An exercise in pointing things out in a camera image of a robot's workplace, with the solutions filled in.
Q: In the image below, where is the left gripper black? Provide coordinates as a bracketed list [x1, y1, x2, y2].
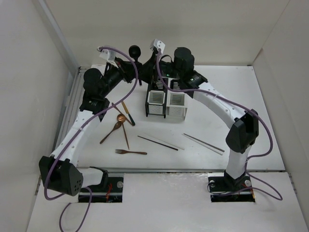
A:
[100, 57, 142, 98]

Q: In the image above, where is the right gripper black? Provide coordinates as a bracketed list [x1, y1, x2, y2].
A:
[135, 52, 183, 85]

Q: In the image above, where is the black spoon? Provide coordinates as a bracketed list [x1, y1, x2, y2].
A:
[128, 44, 143, 87]

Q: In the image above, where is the dark copper spoon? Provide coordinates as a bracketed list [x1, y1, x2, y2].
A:
[100, 121, 122, 144]

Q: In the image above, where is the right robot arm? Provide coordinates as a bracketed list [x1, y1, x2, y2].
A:
[139, 45, 259, 192]

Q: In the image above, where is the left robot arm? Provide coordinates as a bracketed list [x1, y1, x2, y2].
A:
[39, 58, 142, 201]

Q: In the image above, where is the black utensil container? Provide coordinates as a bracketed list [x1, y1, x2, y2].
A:
[145, 79, 167, 118]

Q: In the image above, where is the white utensil container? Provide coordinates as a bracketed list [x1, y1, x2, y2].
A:
[166, 89, 188, 121]

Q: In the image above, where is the black chopstick left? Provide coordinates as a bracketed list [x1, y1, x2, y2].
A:
[137, 135, 178, 151]

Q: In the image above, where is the black chopstick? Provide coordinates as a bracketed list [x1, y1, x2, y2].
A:
[137, 135, 178, 151]
[183, 133, 225, 153]

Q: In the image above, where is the black chopstick right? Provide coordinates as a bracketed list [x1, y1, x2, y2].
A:
[183, 133, 225, 153]

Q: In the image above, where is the dark brown fork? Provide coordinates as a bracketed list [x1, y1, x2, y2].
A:
[115, 149, 147, 155]

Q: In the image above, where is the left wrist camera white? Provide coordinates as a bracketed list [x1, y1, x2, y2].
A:
[99, 49, 116, 66]

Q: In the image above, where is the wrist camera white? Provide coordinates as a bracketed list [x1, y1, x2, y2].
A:
[150, 39, 166, 54]
[99, 49, 116, 66]

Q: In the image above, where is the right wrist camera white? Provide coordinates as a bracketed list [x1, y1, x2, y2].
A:
[150, 39, 166, 54]

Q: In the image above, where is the gold knife green handle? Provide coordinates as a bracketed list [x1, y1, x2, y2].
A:
[121, 101, 136, 126]

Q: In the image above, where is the aluminium rail left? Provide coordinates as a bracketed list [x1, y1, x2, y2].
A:
[52, 66, 90, 150]

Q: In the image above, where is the aluminium rail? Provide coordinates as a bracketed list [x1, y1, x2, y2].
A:
[106, 169, 285, 178]
[52, 66, 90, 150]

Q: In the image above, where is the aluminium rail front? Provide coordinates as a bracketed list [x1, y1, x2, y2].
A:
[106, 169, 285, 178]

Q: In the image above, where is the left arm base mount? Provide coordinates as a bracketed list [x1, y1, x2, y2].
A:
[78, 167, 124, 203]

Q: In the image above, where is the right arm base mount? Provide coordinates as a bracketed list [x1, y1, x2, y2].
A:
[207, 172, 255, 203]

